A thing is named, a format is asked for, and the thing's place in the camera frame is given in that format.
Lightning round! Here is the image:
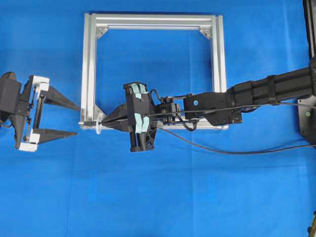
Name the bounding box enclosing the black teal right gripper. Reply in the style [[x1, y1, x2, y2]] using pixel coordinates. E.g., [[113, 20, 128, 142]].
[[101, 82, 157, 152]]

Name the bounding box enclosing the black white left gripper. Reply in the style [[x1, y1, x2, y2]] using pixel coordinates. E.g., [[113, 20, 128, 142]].
[[0, 72, 80, 152]]

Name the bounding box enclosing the black wire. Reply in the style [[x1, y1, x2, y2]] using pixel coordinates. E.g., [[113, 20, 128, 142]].
[[78, 120, 316, 155]]

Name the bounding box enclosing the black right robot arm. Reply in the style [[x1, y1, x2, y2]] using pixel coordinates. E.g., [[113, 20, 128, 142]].
[[96, 58, 316, 152]]

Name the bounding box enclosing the yellow black object bottom right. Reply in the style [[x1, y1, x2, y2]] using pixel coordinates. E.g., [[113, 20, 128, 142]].
[[307, 211, 316, 237]]

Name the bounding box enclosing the white string loop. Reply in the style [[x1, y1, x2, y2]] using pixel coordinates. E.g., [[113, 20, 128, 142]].
[[95, 113, 106, 135]]

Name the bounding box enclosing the aluminium extrusion frame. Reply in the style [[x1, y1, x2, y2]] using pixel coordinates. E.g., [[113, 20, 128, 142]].
[[79, 13, 227, 133]]

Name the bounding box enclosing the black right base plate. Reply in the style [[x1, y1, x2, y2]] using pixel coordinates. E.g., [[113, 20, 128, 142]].
[[298, 95, 316, 145]]

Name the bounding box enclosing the black rail at right edge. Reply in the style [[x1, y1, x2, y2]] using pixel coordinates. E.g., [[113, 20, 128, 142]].
[[303, 0, 316, 59]]

